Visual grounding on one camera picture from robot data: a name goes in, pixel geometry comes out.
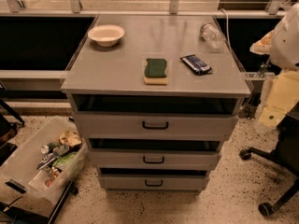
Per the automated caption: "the grey top drawer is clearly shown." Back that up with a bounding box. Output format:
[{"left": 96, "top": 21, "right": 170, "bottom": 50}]
[{"left": 73, "top": 112, "right": 238, "bottom": 141}]

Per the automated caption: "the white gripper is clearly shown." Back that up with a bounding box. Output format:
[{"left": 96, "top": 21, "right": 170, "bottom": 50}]
[{"left": 249, "top": 31, "right": 299, "bottom": 128}]

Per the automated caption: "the black office chair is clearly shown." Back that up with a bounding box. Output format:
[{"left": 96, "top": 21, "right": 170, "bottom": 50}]
[{"left": 239, "top": 111, "right": 299, "bottom": 217}]

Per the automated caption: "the white bowl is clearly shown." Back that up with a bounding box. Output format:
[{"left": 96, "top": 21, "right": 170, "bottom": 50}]
[{"left": 88, "top": 25, "right": 125, "bottom": 48}]

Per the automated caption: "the white cable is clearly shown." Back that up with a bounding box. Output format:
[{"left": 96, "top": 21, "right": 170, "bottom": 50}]
[{"left": 220, "top": 8, "right": 232, "bottom": 52}]

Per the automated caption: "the clear plastic bottle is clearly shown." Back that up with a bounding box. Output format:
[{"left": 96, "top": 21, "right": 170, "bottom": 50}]
[{"left": 200, "top": 23, "right": 225, "bottom": 49}]

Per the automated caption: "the green yellow sponge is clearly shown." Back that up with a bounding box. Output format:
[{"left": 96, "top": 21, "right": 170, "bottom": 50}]
[{"left": 143, "top": 58, "right": 168, "bottom": 85}]

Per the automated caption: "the grey drawer cabinet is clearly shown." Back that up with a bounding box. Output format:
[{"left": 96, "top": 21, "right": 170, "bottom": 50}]
[{"left": 62, "top": 15, "right": 250, "bottom": 191}]

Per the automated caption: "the black cart frame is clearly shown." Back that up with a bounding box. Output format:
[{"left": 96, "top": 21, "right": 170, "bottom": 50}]
[{"left": 0, "top": 181, "right": 78, "bottom": 224}]

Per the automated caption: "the grey bottom drawer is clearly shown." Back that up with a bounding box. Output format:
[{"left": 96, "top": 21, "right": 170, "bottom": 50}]
[{"left": 99, "top": 175, "right": 209, "bottom": 191}]

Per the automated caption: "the clear plastic bin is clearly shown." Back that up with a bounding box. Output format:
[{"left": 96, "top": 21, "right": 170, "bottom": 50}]
[{"left": 1, "top": 117, "right": 87, "bottom": 203}]

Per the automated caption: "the green chip bag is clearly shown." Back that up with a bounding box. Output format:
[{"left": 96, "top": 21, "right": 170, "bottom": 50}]
[{"left": 52, "top": 152, "right": 77, "bottom": 171}]

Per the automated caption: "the metal can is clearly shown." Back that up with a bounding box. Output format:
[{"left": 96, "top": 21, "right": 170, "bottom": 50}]
[{"left": 40, "top": 142, "right": 60, "bottom": 155}]

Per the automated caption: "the grey drawer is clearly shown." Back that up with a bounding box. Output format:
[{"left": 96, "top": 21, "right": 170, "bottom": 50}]
[
  {"left": 89, "top": 149, "right": 221, "bottom": 170},
  {"left": 99, "top": 175, "right": 209, "bottom": 191},
  {"left": 73, "top": 112, "right": 238, "bottom": 141}
]

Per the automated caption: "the crumpled tan bag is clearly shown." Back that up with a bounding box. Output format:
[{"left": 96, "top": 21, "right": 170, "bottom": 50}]
[{"left": 59, "top": 130, "right": 82, "bottom": 147}]

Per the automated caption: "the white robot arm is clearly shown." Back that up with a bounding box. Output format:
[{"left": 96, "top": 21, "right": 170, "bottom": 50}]
[{"left": 249, "top": 4, "right": 299, "bottom": 133}]

